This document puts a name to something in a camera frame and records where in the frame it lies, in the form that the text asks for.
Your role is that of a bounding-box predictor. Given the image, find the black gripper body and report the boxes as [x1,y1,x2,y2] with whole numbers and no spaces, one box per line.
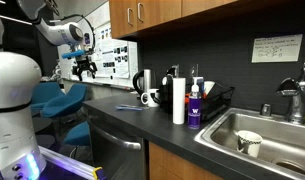
[74,54,95,71]

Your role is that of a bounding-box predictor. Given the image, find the purple pump bottle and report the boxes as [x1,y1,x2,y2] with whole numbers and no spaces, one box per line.
[187,77,202,130]

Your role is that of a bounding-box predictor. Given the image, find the blue shell chair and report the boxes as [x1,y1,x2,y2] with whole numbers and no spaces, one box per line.
[62,120,91,148]
[41,83,88,118]
[30,81,65,116]

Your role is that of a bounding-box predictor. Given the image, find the whiteboard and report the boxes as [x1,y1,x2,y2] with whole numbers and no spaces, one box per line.
[56,1,139,90]

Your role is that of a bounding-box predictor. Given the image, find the blue plastic utensil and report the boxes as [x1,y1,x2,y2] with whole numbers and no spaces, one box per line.
[115,105,144,112]

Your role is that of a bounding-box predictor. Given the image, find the steel electric kettle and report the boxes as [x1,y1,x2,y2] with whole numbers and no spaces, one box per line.
[132,68,153,98]

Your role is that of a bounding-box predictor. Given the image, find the clear plastic utensil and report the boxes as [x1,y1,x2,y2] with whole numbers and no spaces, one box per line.
[118,103,150,110]

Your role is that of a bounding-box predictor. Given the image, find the white mug with black print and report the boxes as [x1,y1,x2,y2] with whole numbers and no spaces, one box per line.
[140,88,161,108]

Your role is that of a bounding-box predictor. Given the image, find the stainless steel dishwasher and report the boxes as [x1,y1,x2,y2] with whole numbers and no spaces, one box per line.
[86,113,146,180]

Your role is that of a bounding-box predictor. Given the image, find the wooden upper cabinets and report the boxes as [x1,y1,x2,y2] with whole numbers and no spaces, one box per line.
[108,0,243,40]

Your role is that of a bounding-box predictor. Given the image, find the white paper towel roll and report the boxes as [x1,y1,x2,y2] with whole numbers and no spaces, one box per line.
[172,77,187,126]

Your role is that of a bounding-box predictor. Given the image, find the white bowl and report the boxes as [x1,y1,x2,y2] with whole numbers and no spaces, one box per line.
[203,80,216,96]

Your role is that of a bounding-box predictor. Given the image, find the wooden lower cabinet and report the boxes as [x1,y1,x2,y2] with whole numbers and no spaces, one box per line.
[148,141,223,180]

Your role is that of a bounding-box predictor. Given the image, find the black dish rack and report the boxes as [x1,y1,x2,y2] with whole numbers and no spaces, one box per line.
[158,81,236,122]

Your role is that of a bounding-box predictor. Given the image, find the white cup with checker band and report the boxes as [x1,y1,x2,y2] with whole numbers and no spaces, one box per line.
[236,130,264,159]

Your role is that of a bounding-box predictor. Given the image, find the white paper note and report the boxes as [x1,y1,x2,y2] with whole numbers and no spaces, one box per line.
[251,34,304,64]

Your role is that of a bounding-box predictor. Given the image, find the stainless steel sink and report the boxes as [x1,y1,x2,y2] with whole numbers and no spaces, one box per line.
[194,107,305,180]

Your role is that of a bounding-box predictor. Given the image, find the chrome faucet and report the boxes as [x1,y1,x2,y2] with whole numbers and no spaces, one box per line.
[274,61,305,125]

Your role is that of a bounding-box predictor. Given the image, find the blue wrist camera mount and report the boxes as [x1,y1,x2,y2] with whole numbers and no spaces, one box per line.
[61,49,86,60]

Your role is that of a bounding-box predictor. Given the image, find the metal cabinet handle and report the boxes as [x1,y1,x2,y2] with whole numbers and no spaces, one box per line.
[126,7,134,27]
[137,2,145,23]

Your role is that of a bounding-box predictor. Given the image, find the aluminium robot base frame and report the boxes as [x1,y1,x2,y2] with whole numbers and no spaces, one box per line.
[38,146,107,180]

